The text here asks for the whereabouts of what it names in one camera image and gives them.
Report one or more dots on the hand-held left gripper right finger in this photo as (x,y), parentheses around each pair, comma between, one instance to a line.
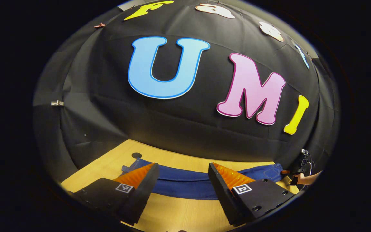
(224,196)

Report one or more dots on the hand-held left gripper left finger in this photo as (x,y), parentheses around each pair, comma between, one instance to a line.
(142,196)

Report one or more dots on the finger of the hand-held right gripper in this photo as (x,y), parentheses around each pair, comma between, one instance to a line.
(286,172)

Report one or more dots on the blue denim jeans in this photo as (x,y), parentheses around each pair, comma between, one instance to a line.
(185,185)

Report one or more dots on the black backdrop cloth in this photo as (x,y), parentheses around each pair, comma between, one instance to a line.
(185,122)

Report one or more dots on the metal cloth clip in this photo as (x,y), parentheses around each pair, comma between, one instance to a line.
(57,103)

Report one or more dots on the red cloth clip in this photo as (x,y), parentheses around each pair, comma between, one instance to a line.
(99,25)

